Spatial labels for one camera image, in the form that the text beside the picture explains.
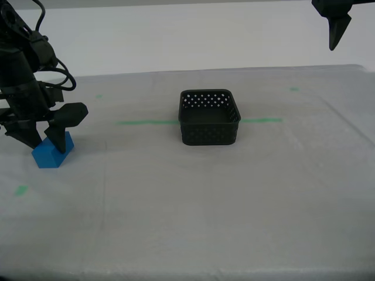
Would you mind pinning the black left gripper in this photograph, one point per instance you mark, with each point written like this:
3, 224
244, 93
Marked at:
20, 87

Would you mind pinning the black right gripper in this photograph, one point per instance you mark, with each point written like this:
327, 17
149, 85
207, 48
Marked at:
363, 1

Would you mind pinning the blue rectangular block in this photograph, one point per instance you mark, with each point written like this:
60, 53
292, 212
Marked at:
47, 158

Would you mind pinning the black perforated plastic basket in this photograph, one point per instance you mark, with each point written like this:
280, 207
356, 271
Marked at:
208, 134

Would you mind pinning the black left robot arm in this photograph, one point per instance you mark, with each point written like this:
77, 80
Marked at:
11, 29

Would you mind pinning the small green tape mark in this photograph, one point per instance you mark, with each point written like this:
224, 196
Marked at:
294, 89
21, 190
99, 96

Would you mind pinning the white table cloth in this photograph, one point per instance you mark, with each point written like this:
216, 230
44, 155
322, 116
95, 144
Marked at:
187, 205

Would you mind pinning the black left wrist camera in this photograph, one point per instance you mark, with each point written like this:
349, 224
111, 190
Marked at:
54, 94

